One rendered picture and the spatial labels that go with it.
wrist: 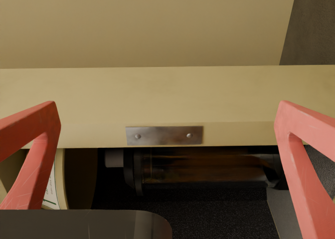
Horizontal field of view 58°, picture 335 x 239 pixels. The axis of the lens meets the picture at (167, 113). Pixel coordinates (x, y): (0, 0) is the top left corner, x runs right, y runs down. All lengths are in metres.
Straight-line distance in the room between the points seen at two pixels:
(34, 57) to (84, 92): 0.45
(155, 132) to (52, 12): 0.49
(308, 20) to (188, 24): 0.24
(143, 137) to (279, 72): 0.18
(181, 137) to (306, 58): 0.38
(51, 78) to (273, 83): 0.25
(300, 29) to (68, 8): 0.47
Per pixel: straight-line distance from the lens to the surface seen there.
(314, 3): 0.61
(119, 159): 0.44
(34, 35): 0.75
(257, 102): 0.31
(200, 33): 0.70
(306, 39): 0.62
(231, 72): 0.36
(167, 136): 0.28
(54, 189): 0.39
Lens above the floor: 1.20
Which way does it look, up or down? level
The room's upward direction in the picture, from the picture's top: 91 degrees counter-clockwise
